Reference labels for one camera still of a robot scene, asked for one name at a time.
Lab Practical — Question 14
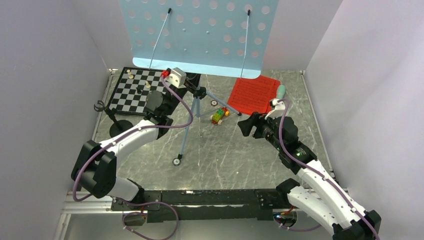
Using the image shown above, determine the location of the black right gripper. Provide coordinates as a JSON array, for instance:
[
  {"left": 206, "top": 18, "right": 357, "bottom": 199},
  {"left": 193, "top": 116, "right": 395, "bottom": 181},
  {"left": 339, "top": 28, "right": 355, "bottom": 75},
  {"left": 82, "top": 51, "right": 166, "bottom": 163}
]
[{"left": 237, "top": 111, "right": 284, "bottom": 152}]

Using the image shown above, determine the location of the red sheet music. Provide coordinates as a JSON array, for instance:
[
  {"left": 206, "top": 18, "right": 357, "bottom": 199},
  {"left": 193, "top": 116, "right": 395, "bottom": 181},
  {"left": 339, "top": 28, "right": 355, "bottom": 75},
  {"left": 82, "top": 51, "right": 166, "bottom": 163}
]
[{"left": 227, "top": 75, "right": 281, "bottom": 115}]

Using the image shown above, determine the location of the black microphone stand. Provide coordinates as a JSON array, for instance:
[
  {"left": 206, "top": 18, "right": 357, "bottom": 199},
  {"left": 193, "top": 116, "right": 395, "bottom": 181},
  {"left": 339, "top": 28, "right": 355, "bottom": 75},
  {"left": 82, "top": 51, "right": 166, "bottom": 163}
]
[{"left": 94, "top": 100, "right": 135, "bottom": 138}]

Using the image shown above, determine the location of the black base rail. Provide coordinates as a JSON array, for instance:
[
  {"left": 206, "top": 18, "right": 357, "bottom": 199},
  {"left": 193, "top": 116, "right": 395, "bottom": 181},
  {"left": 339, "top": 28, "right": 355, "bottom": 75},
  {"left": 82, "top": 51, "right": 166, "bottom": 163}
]
[{"left": 111, "top": 188, "right": 297, "bottom": 223}]

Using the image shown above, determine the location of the blue white poker chip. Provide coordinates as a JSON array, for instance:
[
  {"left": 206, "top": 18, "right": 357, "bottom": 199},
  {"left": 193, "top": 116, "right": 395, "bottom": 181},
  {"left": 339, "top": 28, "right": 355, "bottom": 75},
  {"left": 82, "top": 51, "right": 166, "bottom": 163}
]
[{"left": 172, "top": 158, "right": 181, "bottom": 166}]

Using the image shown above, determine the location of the mint green microphone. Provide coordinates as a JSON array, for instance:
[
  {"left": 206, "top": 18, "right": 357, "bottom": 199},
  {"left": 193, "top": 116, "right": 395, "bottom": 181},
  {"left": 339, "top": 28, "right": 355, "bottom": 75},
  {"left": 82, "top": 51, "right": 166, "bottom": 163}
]
[{"left": 276, "top": 84, "right": 286, "bottom": 99}]

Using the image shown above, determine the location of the light blue music stand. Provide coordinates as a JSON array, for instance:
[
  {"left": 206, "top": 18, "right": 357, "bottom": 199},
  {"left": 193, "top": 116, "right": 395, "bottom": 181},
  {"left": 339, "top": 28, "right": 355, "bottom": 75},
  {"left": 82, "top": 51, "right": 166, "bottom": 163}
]
[{"left": 118, "top": 0, "right": 281, "bottom": 161}]

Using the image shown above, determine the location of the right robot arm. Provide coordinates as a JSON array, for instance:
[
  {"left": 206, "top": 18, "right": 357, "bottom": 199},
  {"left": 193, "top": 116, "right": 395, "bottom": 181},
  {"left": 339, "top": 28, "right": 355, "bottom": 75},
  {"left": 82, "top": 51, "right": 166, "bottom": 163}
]
[{"left": 237, "top": 112, "right": 382, "bottom": 240}]

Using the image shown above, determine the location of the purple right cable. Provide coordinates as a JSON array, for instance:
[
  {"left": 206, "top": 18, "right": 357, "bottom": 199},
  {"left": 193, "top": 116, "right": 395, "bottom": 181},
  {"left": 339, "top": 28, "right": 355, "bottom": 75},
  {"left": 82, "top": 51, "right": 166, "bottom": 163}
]
[{"left": 273, "top": 98, "right": 382, "bottom": 240}]

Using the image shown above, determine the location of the cream chess piece back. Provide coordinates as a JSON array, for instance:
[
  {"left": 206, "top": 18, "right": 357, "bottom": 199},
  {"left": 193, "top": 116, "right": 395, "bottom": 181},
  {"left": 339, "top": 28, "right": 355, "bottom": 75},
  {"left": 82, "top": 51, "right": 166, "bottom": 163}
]
[{"left": 126, "top": 69, "right": 134, "bottom": 79}]

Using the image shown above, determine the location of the black white chessboard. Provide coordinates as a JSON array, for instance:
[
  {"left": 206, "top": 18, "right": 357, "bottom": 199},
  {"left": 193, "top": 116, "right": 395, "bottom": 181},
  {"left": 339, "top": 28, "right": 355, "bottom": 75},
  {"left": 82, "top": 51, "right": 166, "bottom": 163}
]
[{"left": 107, "top": 67, "right": 167, "bottom": 116}]

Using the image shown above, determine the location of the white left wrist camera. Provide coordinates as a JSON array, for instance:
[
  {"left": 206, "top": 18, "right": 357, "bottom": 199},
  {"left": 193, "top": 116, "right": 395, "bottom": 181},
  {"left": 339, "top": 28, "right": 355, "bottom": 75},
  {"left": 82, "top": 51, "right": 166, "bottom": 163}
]
[{"left": 161, "top": 67, "right": 187, "bottom": 89}]

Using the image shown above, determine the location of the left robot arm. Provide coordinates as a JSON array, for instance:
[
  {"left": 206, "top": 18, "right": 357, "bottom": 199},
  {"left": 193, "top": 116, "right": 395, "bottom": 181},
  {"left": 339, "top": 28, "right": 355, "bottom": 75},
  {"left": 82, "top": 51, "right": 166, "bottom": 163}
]
[{"left": 71, "top": 69, "right": 194, "bottom": 210}]

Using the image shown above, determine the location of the colourful toy brick car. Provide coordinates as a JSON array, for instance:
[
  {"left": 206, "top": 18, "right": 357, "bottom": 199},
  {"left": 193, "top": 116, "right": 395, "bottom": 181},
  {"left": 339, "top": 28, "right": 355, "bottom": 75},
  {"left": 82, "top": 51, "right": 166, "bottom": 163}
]
[{"left": 210, "top": 107, "right": 230, "bottom": 125}]

